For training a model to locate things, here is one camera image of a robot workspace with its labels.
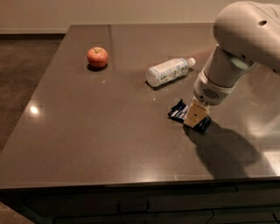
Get dark cabinet drawers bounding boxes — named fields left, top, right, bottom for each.
left=1, top=183, right=280, bottom=224

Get white plastic bottle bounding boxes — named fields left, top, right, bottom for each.
left=146, top=58, right=196, bottom=88

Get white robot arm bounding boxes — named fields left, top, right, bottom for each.
left=184, top=1, right=280, bottom=128

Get dark blue snack bar wrapper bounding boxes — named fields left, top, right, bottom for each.
left=168, top=100, right=212, bottom=133

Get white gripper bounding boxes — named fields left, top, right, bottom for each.
left=184, top=71, right=235, bottom=128

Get red apple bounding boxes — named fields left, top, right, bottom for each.
left=87, top=46, right=109, bottom=68

